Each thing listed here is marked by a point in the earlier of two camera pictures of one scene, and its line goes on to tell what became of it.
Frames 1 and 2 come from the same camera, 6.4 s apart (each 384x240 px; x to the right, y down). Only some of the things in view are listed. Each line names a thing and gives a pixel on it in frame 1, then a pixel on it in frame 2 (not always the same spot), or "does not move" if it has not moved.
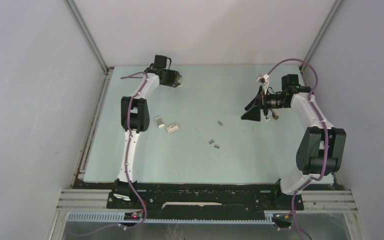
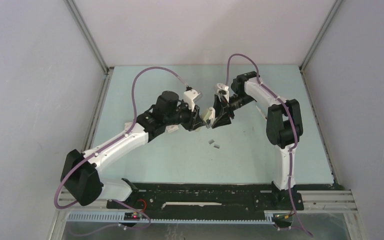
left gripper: x=173 y=75 → x=192 y=124
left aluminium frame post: x=82 y=26 does not move
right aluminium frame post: x=308 y=56 does not move
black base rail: x=206 y=201 does not move
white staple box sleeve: x=172 y=127 does not move
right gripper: x=254 y=108 → x=223 y=112
